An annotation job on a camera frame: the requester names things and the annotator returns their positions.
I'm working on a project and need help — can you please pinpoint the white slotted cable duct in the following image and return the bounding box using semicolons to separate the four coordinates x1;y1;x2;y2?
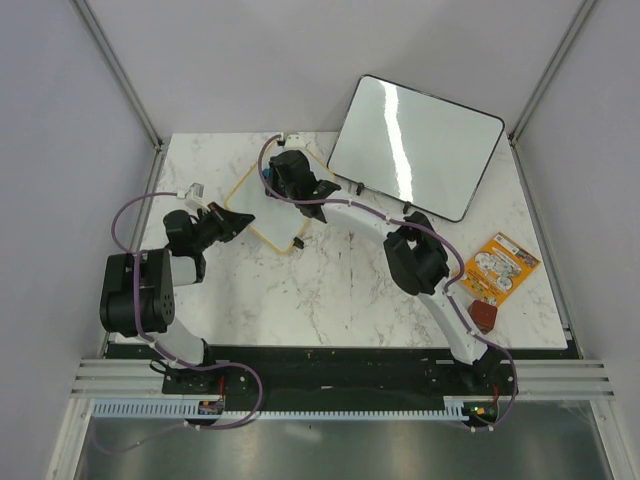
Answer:
92;398;469;422

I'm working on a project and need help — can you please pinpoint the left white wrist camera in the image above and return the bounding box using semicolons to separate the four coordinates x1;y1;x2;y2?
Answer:
176;183;207;212

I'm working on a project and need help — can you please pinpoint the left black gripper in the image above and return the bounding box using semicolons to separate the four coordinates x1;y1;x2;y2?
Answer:
193;202;255;252

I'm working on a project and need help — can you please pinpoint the small brown box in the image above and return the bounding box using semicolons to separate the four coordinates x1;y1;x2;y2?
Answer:
468;300;498;334

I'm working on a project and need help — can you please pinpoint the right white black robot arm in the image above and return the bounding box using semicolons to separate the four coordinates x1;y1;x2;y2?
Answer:
258;150;500;394

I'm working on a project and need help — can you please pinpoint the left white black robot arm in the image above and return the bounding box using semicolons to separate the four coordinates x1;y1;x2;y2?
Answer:
99;202;255;393

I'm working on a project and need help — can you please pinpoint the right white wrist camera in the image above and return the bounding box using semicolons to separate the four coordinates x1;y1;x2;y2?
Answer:
277;132;305;149

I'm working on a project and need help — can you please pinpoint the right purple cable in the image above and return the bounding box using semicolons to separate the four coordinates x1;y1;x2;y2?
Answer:
257;133;521;434

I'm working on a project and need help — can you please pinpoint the aluminium frame rail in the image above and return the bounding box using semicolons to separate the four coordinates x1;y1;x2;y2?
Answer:
71;359;164;399

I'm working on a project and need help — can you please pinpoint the black framed large whiteboard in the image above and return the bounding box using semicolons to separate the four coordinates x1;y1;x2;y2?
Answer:
328;75;505;223

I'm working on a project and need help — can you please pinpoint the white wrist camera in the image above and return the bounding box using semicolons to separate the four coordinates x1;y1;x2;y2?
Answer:
277;132;305;149
176;183;207;212

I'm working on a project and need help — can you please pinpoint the yellow framed small whiteboard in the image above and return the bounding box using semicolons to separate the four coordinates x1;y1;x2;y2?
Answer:
224;162;310;254

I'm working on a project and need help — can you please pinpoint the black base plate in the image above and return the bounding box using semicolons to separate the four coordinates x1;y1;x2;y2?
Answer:
106;344;517;410

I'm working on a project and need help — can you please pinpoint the orange product card package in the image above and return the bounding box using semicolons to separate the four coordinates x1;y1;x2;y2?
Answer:
459;232;541;307

